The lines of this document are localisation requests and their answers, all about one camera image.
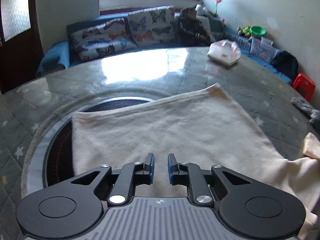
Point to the cream white garment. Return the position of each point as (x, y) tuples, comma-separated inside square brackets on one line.
[(205, 127)]

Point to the green plastic bowl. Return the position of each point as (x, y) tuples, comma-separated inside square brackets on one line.
[(257, 31)]

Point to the clear plastic storage box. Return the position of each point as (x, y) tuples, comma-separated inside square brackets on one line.
[(263, 49)]

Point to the red plastic stool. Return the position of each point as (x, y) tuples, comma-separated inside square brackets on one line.
[(305, 86)]

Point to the grey knitted gloves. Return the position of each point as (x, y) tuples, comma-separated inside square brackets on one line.
[(305, 107)]

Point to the blue sofa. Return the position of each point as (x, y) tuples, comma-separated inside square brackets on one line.
[(62, 55)]

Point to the butterfly cushion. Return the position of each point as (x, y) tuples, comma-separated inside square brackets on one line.
[(153, 26), (102, 40)]

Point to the grey quilted star tablecloth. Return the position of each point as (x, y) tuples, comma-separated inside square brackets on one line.
[(131, 78)]

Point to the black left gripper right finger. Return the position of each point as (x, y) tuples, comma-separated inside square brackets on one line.
[(192, 177)]

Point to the right butterfly cushion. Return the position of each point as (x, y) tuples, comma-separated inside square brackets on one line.
[(153, 26)]

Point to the dark wooden glass door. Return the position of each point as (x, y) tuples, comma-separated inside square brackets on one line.
[(21, 48)]

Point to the white plush toy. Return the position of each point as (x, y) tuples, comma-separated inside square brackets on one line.
[(201, 10)]

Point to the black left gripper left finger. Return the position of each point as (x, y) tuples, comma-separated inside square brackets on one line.
[(125, 180)]

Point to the round black induction cooktop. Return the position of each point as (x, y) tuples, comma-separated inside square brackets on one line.
[(59, 160)]

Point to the pink white tissue box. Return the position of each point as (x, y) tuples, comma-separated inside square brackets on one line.
[(225, 52)]

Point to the black bag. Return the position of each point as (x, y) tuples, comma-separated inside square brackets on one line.
[(286, 63)]

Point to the left butterfly cushion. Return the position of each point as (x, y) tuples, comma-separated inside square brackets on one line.
[(102, 40)]

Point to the person in dark jacket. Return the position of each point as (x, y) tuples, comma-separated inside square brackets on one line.
[(190, 30)]

